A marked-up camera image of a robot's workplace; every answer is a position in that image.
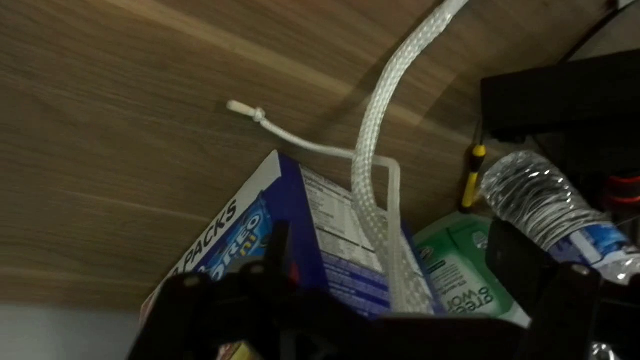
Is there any clear plastic water bottle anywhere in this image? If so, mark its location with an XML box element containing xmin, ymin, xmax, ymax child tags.
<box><xmin>477</xmin><ymin>149</ymin><xmax>640</xmax><ymax>288</ymax></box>

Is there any thick white braided rope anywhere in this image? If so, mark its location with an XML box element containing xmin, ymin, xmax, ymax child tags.
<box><xmin>350</xmin><ymin>0</ymin><xmax>472</xmax><ymax>317</ymax></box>

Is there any blue Oreo cardboard box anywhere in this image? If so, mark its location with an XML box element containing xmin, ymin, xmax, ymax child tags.
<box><xmin>137</xmin><ymin>149</ymin><xmax>446</xmax><ymax>360</ymax></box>

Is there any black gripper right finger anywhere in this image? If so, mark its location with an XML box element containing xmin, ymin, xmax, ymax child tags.
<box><xmin>484</xmin><ymin>218</ymin><xmax>599</xmax><ymax>360</ymax></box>

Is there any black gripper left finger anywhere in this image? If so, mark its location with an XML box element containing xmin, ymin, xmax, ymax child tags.
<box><xmin>128</xmin><ymin>221</ymin><xmax>316</xmax><ymax>360</ymax></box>

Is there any yellow black screwdriver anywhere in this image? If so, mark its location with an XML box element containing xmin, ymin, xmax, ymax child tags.
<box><xmin>459</xmin><ymin>143</ymin><xmax>490</xmax><ymax>214</ymax></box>

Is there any long black stapler-like device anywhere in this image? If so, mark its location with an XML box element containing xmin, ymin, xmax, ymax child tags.
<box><xmin>477</xmin><ymin>46</ymin><xmax>640</xmax><ymax>144</ymax></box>

